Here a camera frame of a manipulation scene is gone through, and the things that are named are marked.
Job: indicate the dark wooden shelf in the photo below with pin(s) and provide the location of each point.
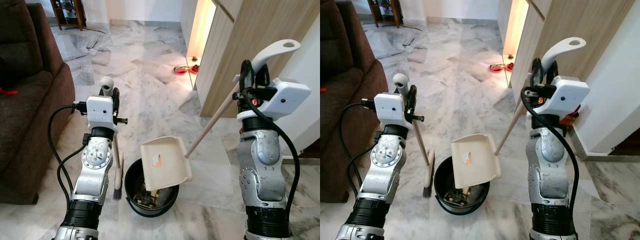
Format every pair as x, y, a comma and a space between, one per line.
67, 12
385, 12

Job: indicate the light wooden cabinet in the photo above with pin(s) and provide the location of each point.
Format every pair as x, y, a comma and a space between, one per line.
565, 25
245, 35

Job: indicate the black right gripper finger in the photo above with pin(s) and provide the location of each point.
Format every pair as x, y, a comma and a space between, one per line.
553, 74
263, 77
246, 74
536, 72

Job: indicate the mixed rubbish pieces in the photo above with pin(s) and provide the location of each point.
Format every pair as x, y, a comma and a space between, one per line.
145, 197
456, 196

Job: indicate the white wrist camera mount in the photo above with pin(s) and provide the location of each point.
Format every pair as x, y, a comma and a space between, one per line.
390, 112
100, 112
287, 97
570, 95

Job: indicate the dark brown sofa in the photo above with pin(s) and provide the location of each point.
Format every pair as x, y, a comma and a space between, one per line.
345, 110
30, 115

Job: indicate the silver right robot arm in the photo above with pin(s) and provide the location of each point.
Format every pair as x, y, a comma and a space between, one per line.
547, 165
262, 160

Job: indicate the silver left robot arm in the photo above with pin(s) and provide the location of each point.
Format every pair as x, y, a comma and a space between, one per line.
92, 170
385, 165

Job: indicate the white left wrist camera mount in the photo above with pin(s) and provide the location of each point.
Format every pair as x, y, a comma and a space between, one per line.
390, 112
100, 112

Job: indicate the round black bin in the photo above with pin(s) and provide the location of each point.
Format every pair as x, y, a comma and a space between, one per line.
170, 197
482, 195

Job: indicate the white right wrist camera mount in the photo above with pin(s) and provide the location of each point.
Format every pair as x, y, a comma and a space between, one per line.
287, 97
570, 95

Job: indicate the red pet bowl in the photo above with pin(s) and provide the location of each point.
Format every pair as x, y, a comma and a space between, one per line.
510, 67
194, 69
496, 67
180, 69

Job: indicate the red plastic object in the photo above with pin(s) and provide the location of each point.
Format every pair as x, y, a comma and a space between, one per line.
570, 117

